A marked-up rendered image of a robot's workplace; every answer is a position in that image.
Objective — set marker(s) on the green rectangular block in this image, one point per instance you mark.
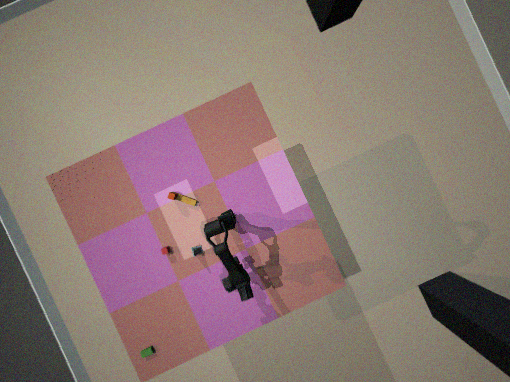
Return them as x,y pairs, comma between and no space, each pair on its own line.
147,352

